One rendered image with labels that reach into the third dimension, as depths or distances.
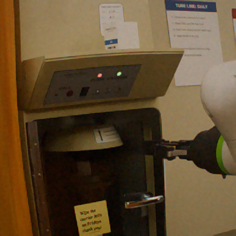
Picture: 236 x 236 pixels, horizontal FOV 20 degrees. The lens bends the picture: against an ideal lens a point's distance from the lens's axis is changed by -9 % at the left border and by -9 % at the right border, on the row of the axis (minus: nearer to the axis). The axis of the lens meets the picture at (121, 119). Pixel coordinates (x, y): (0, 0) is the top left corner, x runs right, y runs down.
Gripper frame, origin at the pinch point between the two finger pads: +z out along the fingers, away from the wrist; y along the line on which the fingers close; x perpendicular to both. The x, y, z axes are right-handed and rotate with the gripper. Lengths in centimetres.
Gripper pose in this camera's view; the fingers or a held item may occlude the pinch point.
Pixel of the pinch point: (157, 147)
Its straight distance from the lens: 146.8
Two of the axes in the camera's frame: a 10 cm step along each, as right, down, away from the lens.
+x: 0.8, 10.0, 0.5
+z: -5.2, 0.0, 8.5
